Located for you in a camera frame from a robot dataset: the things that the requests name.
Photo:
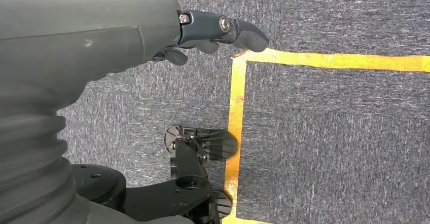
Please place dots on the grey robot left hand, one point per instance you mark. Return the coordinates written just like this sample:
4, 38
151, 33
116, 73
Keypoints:
84, 31

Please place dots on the black robot left foot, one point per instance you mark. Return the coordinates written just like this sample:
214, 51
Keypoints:
215, 143

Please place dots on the black robot left leg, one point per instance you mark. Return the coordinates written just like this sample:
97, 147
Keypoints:
161, 195

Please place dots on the yellow floor tape square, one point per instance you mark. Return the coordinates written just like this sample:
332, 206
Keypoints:
336, 61

